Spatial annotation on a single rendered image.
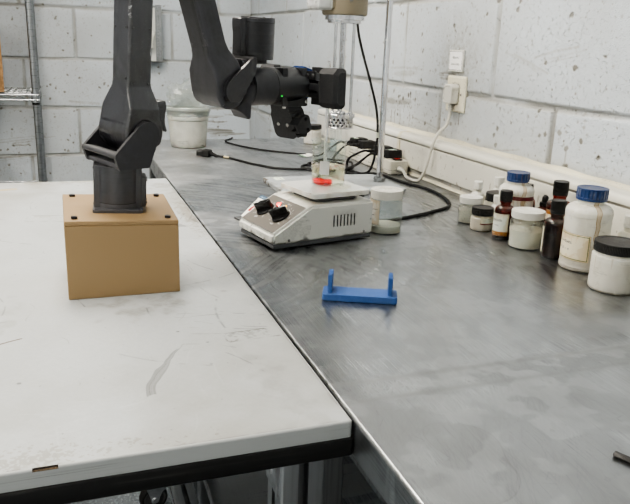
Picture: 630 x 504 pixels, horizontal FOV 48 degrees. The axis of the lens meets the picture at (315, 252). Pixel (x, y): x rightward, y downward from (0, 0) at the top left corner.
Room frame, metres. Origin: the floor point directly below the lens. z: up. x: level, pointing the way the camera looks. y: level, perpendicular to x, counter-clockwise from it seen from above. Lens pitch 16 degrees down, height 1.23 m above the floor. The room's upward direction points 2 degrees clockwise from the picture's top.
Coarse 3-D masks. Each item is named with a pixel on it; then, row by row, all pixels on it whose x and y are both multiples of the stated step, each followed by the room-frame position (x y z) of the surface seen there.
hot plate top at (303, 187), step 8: (288, 184) 1.23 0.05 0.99; (296, 184) 1.23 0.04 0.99; (304, 184) 1.23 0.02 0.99; (352, 184) 1.25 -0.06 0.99; (296, 192) 1.19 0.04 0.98; (304, 192) 1.17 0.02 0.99; (312, 192) 1.16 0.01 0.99; (320, 192) 1.17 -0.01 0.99; (328, 192) 1.17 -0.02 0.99; (336, 192) 1.17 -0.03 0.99; (344, 192) 1.18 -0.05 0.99; (352, 192) 1.19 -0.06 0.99; (360, 192) 1.20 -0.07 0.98; (368, 192) 1.21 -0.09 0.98
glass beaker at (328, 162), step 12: (312, 144) 1.22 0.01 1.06; (324, 144) 1.20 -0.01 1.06; (336, 144) 1.20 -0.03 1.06; (312, 156) 1.22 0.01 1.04; (324, 156) 1.20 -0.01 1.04; (336, 156) 1.20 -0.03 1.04; (312, 168) 1.22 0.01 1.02; (324, 168) 1.20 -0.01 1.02; (336, 168) 1.20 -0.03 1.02; (312, 180) 1.22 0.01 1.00; (324, 180) 1.20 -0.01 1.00; (336, 180) 1.20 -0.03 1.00
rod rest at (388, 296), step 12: (324, 288) 0.90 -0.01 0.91; (336, 288) 0.90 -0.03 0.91; (348, 288) 0.91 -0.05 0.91; (360, 288) 0.91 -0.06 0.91; (324, 300) 0.88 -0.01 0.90; (336, 300) 0.88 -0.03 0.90; (348, 300) 0.88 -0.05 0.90; (360, 300) 0.88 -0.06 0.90; (372, 300) 0.88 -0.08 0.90; (384, 300) 0.87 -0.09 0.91; (396, 300) 0.87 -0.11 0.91
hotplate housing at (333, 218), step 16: (288, 192) 1.24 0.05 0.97; (320, 208) 1.15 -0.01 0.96; (336, 208) 1.16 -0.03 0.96; (352, 208) 1.18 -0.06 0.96; (368, 208) 1.20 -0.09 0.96; (240, 224) 1.20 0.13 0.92; (288, 224) 1.12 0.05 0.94; (304, 224) 1.13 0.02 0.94; (320, 224) 1.15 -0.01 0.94; (336, 224) 1.16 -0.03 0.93; (352, 224) 1.18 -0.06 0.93; (368, 224) 1.20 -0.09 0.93; (272, 240) 1.10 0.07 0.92; (288, 240) 1.11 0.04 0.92; (304, 240) 1.14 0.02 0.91; (320, 240) 1.15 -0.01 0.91; (336, 240) 1.17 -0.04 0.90
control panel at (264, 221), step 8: (272, 200) 1.22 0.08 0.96; (280, 200) 1.21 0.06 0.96; (288, 208) 1.16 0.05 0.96; (296, 208) 1.15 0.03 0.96; (304, 208) 1.14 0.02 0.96; (248, 216) 1.20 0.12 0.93; (256, 216) 1.19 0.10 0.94; (264, 216) 1.17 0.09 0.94; (288, 216) 1.14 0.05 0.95; (256, 224) 1.16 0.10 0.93; (264, 224) 1.15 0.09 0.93; (272, 224) 1.13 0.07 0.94; (280, 224) 1.12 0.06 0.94; (272, 232) 1.11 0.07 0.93
